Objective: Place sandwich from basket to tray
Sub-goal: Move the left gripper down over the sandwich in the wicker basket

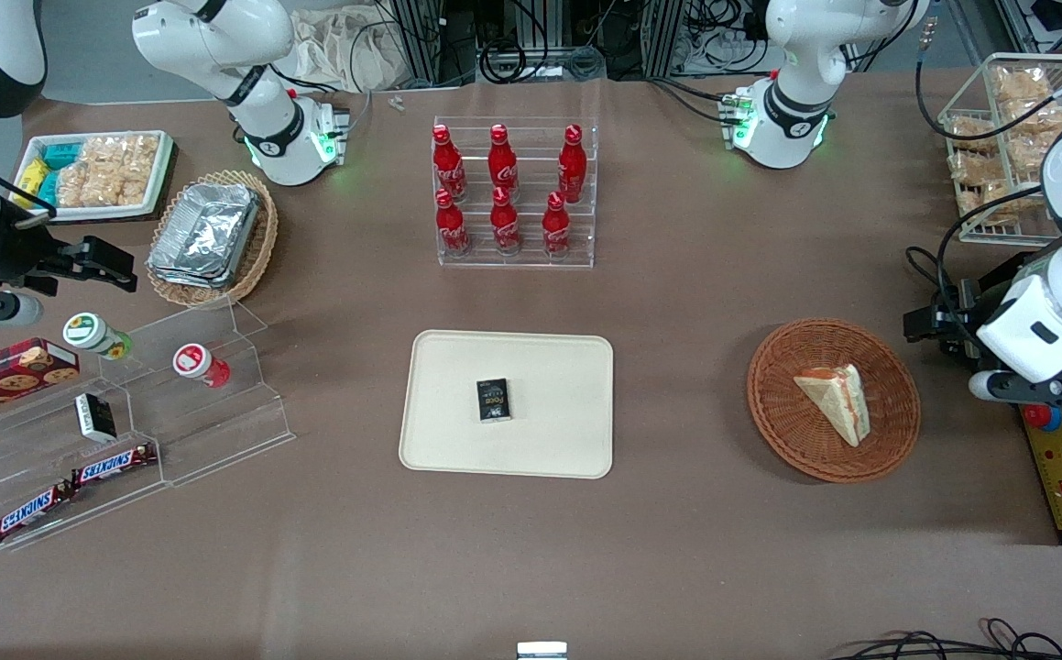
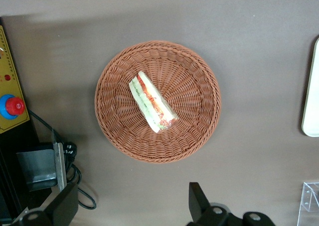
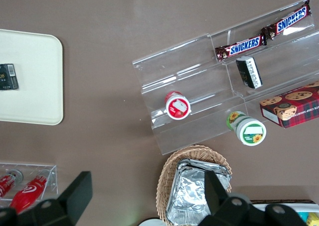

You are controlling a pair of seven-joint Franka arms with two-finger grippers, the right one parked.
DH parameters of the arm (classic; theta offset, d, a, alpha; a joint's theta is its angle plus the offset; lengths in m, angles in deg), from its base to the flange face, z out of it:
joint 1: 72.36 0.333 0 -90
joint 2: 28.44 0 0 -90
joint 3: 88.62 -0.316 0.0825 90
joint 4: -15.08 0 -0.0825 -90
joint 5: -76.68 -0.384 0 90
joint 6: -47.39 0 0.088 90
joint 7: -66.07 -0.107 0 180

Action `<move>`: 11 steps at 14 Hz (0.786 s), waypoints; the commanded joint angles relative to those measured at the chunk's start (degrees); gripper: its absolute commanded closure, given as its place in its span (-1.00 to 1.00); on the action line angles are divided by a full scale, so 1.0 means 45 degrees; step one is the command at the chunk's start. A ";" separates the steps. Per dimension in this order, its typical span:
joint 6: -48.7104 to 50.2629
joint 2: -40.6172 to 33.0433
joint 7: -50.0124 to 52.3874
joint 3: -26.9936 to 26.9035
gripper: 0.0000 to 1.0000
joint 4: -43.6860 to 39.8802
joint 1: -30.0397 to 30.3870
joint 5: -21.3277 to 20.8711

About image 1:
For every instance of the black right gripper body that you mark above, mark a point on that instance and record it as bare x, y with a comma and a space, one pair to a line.
10, 256

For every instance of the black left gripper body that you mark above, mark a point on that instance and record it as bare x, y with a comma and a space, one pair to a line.
963, 323

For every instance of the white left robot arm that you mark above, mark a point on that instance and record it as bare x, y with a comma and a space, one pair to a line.
805, 55

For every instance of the aluminium foil tray stack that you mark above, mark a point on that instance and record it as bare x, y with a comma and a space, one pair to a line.
205, 234

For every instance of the white snack tray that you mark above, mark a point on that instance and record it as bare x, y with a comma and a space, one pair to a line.
164, 174

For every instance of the triangular wrapped sandwich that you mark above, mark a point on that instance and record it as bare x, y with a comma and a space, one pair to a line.
837, 399

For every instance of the oval light wicker basket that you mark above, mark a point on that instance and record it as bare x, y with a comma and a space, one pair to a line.
260, 247

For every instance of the round brown wicker basket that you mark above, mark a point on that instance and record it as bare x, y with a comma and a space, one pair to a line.
787, 422

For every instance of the beige plastic tray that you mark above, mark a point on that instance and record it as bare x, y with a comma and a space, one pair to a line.
549, 440

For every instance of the rice cracker bag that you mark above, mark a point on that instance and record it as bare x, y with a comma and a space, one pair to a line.
123, 170
71, 186

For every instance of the green lid yogurt cup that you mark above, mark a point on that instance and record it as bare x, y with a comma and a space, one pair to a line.
91, 333

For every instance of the yellow snack box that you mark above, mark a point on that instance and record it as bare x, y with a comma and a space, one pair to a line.
31, 176

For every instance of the teal snack box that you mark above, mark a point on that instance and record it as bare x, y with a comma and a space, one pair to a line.
61, 156

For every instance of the red emergency stop button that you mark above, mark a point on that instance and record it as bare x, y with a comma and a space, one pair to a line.
1042, 416

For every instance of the red lid yogurt cup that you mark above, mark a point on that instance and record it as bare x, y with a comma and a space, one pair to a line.
193, 361

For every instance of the red tartan cookie box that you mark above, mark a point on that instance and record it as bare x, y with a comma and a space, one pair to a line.
8, 376

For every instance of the clear bagged pastry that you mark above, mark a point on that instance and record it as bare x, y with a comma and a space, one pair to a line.
1021, 84
1034, 119
972, 130
1012, 203

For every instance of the black white small box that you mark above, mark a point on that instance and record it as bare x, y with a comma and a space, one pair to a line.
93, 417

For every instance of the clear acrylic stepped shelf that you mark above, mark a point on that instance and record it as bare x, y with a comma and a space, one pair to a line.
219, 431

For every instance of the Snickers chocolate bar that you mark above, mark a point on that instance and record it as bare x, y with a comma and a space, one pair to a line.
31, 511
114, 465

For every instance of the beige cloth bag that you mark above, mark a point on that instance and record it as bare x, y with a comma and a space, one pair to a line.
338, 46

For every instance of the red cola bottle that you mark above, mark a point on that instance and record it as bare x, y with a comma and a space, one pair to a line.
447, 165
572, 165
501, 160
505, 225
555, 229
451, 229

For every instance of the clear acrylic bottle rack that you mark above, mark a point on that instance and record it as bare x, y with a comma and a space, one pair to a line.
530, 261

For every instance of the small black card box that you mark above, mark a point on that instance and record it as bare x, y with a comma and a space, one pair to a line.
494, 401

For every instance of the silver white edge device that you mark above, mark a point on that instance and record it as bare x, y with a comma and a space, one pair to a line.
541, 651

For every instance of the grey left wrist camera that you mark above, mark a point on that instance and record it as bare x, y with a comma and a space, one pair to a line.
1034, 390

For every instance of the aluminium frame profile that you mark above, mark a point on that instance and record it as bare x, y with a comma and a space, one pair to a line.
421, 37
663, 37

